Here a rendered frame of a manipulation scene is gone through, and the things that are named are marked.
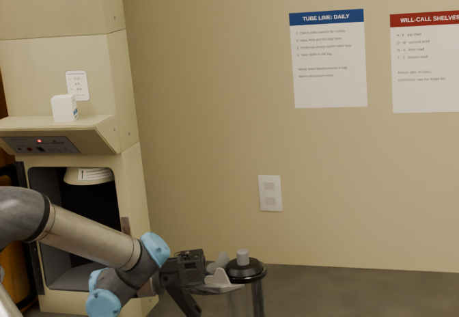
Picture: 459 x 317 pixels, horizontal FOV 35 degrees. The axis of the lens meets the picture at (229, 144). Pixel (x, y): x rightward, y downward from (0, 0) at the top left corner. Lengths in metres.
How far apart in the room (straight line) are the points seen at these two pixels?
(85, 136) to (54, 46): 0.25
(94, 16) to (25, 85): 0.28
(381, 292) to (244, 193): 0.52
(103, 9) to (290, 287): 0.93
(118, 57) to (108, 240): 0.56
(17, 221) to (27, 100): 0.68
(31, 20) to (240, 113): 0.68
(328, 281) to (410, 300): 0.25
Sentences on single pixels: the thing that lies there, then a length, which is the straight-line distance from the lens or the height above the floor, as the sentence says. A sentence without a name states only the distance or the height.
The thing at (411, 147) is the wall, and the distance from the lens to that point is 2.14.
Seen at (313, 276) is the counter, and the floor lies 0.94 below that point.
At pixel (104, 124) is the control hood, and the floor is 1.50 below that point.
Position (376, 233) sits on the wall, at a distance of 2.23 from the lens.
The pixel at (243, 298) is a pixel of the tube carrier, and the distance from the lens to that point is 1.71.
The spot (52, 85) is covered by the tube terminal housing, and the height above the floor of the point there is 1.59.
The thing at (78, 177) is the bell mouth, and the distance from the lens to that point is 1.99.
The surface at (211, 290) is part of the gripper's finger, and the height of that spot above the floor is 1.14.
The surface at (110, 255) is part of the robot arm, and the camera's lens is 1.53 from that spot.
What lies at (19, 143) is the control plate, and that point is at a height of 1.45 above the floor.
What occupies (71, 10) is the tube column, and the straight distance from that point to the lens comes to 1.88.
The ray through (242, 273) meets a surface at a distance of 1.69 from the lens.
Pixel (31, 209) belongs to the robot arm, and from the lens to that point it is 1.37.
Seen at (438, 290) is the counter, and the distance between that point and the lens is 2.12.
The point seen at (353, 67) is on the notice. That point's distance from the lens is 2.10.
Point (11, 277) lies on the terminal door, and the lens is 2.08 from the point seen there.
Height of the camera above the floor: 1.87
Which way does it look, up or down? 14 degrees down
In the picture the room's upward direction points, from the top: 5 degrees counter-clockwise
